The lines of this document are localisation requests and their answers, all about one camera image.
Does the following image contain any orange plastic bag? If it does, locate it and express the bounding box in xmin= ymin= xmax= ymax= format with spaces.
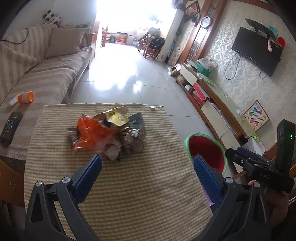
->
xmin=73 ymin=115 xmax=118 ymax=151

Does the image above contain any brown paper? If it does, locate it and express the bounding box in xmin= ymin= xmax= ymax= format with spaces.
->
xmin=104 ymin=126 xmax=147 ymax=161

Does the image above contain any yellow white cardboard box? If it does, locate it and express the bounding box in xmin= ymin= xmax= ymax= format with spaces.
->
xmin=92 ymin=106 xmax=129 ymax=128

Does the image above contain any red green trash bin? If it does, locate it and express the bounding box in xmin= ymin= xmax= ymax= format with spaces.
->
xmin=184 ymin=133 xmax=227 ymax=175

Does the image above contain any person's right hand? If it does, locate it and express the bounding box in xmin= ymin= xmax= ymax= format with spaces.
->
xmin=247 ymin=180 xmax=290 ymax=229

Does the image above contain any orange wooden side table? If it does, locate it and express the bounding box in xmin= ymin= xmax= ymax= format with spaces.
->
xmin=0 ymin=161 xmax=25 ymax=207

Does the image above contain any chinese checkers board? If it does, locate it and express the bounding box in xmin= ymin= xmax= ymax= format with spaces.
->
xmin=243 ymin=100 xmax=269 ymax=132

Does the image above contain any long wooden tv cabinet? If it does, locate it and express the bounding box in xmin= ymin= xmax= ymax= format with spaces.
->
xmin=176 ymin=63 xmax=278 ymax=179

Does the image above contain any striped table cloth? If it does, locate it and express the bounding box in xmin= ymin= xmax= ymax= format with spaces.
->
xmin=23 ymin=103 xmax=212 ymax=240

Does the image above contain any black box on sofa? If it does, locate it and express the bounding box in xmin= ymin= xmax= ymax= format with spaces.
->
xmin=1 ymin=112 xmax=23 ymax=148

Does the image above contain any orange capped cup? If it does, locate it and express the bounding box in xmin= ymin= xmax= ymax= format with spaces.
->
xmin=18 ymin=91 xmax=35 ymax=104

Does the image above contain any green box on cabinet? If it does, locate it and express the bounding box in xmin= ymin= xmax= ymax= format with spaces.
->
xmin=195 ymin=61 xmax=211 ymax=77

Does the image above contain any blue grey foil wrapper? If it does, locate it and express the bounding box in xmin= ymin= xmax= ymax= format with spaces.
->
xmin=126 ymin=112 xmax=145 ymax=129

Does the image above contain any striped beige sofa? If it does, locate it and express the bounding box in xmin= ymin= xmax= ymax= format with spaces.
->
xmin=1 ymin=24 xmax=92 ymax=160

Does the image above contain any wooden dining chair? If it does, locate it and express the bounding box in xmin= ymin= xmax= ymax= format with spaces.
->
xmin=143 ymin=36 xmax=164 ymax=60

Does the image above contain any beige sofa cushion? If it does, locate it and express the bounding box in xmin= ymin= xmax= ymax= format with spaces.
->
xmin=45 ymin=28 xmax=86 ymax=59

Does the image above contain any plush cow toy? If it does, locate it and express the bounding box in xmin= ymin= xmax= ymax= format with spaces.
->
xmin=43 ymin=10 xmax=62 ymax=26

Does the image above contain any black wall television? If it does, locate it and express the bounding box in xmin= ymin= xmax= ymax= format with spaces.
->
xmin=231 ymin=27 xmax=282 ymax=77

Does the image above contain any round wall clock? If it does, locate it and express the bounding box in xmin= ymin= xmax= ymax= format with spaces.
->
xmin=200 ymin=16 xmax=212 ymax=29

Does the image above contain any framed wall picture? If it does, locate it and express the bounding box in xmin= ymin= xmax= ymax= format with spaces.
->
xmin=184 ymin=1 xmax=200 ymax=22

